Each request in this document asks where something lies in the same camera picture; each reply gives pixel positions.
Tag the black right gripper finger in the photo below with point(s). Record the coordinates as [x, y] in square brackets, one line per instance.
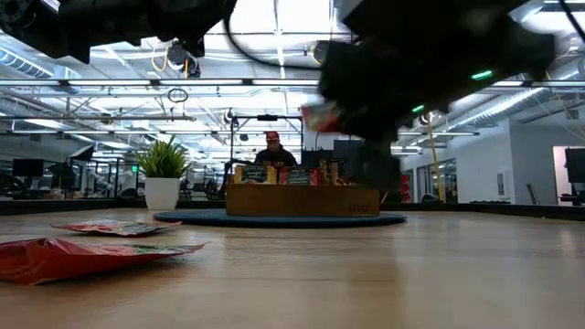
[370, 131]
[365, 112]

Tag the red tea sachet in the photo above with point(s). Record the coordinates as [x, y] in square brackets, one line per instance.
[320, 118]
[114, 227]
[68, 260]
[299, 176]

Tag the wooden three-compartment box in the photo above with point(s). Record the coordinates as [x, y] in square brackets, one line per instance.
[301, 201]

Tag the orange tea sachet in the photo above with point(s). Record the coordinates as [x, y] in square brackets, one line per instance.
[253, 174]

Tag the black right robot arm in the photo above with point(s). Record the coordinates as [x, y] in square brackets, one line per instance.
[480, 36]

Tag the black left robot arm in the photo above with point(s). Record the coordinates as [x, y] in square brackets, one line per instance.
[114, 18]

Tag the black computer monitor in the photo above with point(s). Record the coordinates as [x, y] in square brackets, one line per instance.
[345, 151]
[576, 164]
[27, 167]

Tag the black computer tower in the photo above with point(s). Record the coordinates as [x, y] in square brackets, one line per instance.
[317, 157]

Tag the person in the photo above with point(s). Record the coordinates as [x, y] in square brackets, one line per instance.
[274, 155]

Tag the round blue woven placemat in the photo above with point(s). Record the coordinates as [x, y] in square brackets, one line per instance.
[192, 218]

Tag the green plant white pot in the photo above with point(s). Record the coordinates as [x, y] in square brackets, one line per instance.
[162, 194]

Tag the black tilted monitor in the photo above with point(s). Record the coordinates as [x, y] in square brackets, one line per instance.
[83, 153]

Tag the black background gantry frame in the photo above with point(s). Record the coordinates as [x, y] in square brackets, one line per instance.
[267, 117]

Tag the white wall panel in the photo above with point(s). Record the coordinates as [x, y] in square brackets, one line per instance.
[502, 183]

